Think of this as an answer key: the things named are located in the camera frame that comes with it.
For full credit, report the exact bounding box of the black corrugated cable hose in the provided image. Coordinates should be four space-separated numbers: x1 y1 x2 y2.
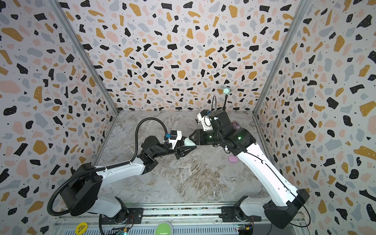
46 117 169 217

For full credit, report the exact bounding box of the colourful card box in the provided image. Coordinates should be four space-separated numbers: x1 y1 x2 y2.
232 121 241 130

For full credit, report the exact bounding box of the mint green charging case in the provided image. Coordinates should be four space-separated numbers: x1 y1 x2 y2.
184 138 196 146

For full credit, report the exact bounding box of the black microphone stand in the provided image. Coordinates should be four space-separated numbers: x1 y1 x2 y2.
222 87 231 111

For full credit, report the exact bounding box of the green round button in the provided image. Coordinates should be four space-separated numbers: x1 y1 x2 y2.
154 221 173 235

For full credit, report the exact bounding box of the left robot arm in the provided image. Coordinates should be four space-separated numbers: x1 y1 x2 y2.
60 136 197 224

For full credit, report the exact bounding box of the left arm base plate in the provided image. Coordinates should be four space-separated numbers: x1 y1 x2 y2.
101 208 144 226

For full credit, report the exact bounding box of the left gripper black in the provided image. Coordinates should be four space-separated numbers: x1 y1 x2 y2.
154 136 197 161

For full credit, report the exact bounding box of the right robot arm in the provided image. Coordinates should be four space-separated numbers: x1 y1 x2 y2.
189 110 309 229

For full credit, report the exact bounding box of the aluminium front rail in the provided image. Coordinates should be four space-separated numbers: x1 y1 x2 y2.
54 202 308 228

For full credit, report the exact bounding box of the pink charging case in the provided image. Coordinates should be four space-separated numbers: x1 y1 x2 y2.
228 156 239 163

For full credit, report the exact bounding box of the yellow round sticker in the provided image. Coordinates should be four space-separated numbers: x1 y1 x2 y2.
75 222 88 235

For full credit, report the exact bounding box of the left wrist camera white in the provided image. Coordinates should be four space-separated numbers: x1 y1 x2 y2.
166 130 183 149

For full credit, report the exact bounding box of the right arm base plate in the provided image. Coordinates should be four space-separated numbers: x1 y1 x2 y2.
219 206 262 223

